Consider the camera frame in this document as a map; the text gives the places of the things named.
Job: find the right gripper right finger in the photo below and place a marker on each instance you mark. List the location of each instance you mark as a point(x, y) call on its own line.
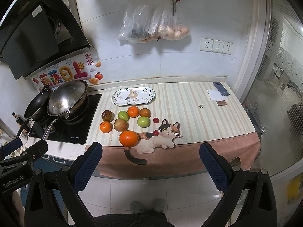
point(228, 179)

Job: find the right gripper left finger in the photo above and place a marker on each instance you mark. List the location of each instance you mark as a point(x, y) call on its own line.
point(73, 179)

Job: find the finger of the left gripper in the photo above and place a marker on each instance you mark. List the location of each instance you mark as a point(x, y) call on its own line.
point(34, 152)
point(10, 147)

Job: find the small orange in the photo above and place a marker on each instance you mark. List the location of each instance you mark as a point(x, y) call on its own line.
point(105, 127)

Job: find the large orange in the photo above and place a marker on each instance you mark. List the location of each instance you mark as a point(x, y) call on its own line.
point(128, 138)

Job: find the brownish red-green apple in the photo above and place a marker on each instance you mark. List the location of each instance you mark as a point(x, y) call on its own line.
point(120, 125)

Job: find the dark red apple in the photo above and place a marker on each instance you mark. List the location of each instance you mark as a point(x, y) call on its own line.
point(107, 115)

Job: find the green apple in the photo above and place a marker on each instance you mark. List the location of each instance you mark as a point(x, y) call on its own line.
point(123, 115)
point(143, 122)

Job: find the dull orange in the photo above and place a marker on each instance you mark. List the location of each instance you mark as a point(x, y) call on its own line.
point(145, 112)

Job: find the dark sauce bottle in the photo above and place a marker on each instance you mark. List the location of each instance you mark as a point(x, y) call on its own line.
point(20, 121)

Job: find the black frying pan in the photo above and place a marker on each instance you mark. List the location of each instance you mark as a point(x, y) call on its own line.
point(37, 109)

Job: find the steel wok with lid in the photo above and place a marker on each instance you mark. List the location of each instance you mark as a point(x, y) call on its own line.
point(65, 101)

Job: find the grey slipper left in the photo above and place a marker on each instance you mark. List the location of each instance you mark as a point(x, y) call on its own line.
point(136, 207)

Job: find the grey slipper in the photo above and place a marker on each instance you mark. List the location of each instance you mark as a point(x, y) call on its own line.
point(159, 205)
point(136, 207)

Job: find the grey slipper right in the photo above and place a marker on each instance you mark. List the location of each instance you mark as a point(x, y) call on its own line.
point(159, 205)

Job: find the small brown card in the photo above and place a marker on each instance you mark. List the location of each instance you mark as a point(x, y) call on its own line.
point(221, 103)

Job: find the cherry tomato lower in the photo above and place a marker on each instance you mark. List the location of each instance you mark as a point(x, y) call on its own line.
point(156, 133)

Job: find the cherry tomato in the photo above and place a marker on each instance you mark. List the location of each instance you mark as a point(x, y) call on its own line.
point(156, 133)
point(156, 120)

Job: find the white paper sheet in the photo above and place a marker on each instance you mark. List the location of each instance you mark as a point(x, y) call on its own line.
point(215, 95)

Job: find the calico cat shaped mat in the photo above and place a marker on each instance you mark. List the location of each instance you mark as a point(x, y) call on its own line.
point(148, 142)

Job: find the striped table cloth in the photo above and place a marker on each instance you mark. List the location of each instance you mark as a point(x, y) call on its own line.
point(227, 128)

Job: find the cherry tomato upper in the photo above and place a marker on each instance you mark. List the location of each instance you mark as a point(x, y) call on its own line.
point(156, 120)

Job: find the blue smartphone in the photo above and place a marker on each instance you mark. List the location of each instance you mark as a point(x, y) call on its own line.
point(222, 90)

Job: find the oval patterned ceramic plate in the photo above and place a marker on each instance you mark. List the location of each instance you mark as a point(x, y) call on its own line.
point(133, 96)

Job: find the black range hood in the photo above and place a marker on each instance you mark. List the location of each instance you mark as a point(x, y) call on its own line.
point(36, 34)

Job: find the plastic bag dark contents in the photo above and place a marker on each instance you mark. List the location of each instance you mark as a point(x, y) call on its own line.
point(136, 22)

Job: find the plastic bag with eggs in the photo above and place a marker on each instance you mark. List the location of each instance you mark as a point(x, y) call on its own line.
point(168, 22)

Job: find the colourful fruit wall sticker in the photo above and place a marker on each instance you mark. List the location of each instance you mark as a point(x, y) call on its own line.
point(81, 67)

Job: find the white wall socket right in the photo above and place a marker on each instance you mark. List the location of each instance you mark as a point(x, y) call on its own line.
point(228, 48)

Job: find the white wall socket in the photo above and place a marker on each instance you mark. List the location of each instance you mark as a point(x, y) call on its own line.
point(217, 46)
point(206, 44)
point(228, 48)

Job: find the white wall socket middle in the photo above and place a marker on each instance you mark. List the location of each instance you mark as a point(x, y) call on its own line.
point(217, 46)

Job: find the white wall socket left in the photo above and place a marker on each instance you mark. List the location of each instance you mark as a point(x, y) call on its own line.
point(206, 44)

